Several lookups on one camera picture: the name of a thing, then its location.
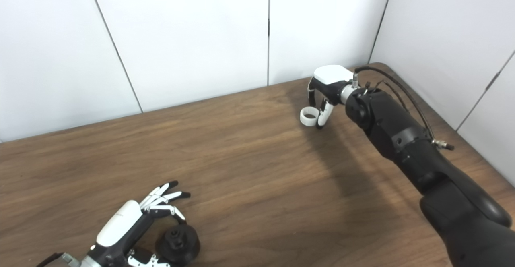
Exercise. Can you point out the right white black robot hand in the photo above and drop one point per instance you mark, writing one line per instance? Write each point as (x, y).
(332, 75)

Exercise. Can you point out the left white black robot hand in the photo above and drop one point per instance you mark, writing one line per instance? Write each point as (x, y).
(118, 224)

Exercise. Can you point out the round black plastic part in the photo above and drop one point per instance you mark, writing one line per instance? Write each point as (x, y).
(187, 245)

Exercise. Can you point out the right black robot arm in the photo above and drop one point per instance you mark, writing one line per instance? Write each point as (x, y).
(422, 158)

